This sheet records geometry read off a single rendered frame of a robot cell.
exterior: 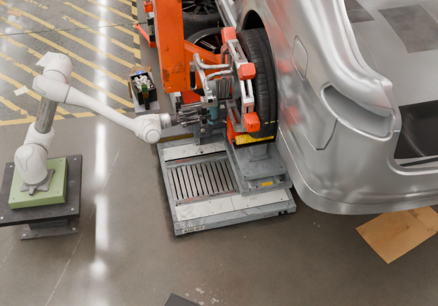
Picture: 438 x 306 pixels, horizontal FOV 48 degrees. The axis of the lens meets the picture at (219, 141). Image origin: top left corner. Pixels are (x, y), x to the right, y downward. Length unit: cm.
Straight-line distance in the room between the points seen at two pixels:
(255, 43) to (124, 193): 148
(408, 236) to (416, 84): 103
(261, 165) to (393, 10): 134
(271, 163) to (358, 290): 98
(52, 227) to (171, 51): 141
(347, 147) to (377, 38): 127
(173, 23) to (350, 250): 183
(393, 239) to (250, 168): 104
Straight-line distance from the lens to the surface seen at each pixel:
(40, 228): 354
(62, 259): 340
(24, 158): 314
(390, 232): 353
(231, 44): 291
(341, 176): 224
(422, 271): 345
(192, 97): 384
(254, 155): 345
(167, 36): 322
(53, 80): 278
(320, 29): 211
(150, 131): 262
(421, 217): 367
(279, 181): 342
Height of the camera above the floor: 280
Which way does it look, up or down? 46 degrees down
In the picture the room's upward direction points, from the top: straight up
